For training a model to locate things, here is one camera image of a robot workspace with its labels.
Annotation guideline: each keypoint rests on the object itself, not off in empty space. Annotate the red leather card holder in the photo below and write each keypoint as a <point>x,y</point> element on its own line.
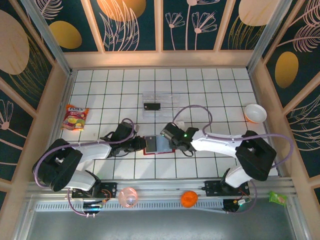
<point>163,143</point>

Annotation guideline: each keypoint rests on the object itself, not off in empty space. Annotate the dark VIP credit card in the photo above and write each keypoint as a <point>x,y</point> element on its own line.
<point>152,107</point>

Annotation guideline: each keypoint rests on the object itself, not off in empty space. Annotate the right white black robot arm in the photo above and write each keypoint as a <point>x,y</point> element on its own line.
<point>217,143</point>

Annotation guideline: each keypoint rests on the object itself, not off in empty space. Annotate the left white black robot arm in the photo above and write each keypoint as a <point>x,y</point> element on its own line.
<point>87,150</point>

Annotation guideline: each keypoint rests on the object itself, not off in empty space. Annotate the grey credit card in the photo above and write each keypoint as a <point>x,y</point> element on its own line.
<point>151,145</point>

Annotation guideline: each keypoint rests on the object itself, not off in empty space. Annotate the clear acrylic organizer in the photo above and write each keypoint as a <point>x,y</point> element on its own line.
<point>170,100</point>

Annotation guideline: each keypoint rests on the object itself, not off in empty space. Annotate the pink transparent ball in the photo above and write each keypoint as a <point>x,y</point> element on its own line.
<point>128,197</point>

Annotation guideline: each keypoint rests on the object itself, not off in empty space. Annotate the orange plastic ball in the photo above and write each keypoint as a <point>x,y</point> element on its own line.
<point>189,199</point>

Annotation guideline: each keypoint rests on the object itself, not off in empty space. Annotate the colourful fruit candy bag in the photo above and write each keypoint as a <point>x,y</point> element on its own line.
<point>75,117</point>

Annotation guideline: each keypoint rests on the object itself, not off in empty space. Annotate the black control board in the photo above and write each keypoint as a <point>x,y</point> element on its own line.
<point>93,206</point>
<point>236,205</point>

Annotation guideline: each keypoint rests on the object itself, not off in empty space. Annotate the white bowl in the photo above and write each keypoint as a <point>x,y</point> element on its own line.
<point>255,112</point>

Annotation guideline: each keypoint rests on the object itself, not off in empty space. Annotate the green snack packet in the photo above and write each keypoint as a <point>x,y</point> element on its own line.
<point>277,198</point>

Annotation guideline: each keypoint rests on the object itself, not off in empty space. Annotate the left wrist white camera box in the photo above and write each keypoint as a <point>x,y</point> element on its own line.
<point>136,128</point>

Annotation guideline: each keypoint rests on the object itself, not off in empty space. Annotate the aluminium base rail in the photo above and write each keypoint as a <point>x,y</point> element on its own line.
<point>160,186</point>

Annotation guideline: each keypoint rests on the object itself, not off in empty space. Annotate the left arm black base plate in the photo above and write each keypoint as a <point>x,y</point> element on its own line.
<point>110,188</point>

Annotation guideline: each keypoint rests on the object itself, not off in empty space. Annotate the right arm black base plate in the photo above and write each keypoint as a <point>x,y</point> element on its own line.
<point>212,187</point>

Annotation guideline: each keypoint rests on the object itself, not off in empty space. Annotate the aluminium frame post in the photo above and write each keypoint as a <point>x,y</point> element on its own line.
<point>271,37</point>
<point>50,37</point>

